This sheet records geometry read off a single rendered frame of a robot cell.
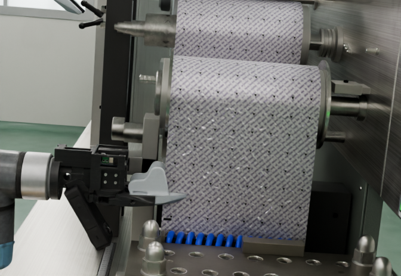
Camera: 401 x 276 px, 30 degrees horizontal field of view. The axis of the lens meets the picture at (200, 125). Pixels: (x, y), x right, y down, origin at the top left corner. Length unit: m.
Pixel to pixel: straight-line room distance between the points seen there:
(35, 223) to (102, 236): 0.46
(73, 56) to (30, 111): 0.64
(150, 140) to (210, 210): 0.16
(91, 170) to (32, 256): 0.35
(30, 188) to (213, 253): 0.30
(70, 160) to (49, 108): 5.74
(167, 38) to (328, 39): 0.31
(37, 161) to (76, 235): 0.42
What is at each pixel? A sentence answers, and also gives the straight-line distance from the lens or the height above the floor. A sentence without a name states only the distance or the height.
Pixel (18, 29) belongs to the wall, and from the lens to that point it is 6.89.
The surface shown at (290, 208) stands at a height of 1.09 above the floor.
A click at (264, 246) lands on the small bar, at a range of 1.17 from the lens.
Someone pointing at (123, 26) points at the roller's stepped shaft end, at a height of 1.34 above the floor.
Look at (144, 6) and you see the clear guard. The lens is 2.19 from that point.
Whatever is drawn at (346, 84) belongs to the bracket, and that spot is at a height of 1.29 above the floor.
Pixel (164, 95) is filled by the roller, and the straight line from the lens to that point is 1.17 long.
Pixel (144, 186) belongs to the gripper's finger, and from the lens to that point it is 1.18.
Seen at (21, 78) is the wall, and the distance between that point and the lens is 6.93.
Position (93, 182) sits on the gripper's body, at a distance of 1.17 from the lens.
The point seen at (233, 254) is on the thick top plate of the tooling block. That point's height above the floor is 1.03.
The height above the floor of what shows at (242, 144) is 1.19.
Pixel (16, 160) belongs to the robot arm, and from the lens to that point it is 1.19.
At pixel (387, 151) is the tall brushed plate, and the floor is 1.21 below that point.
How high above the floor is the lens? 1.43
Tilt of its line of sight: 11 degrees down
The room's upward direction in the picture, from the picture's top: 5 degrees clockwise
